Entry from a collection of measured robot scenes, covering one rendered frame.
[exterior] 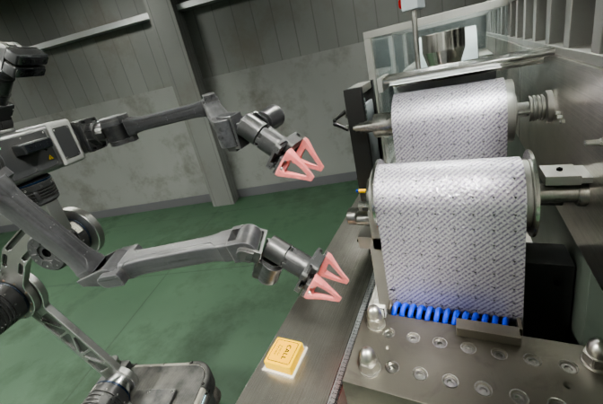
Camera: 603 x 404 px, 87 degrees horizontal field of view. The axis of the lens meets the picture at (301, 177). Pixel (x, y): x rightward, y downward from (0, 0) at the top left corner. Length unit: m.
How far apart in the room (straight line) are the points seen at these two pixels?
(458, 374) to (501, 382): 0.06
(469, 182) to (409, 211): 0.11
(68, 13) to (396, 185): 4.76
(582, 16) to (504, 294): 0.51
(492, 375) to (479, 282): 0.15
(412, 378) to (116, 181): 4.92
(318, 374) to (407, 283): 0.29
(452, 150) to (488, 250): 0.27
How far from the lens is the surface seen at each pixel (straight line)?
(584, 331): 0.78
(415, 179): 0.60
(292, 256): 0.74
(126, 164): 5.03
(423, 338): 0.68
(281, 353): 0.84
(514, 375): 0.65
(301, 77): 3.85
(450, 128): 0.79
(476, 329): 0.67
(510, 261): 0.65
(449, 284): 0.69
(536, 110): 0.85
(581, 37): 0.79
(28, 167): 1.27
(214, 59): 4.12
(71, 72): 5.15
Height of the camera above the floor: 1.53
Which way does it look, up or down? 20 degrees down
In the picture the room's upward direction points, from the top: 13 degrees counter-clockwise
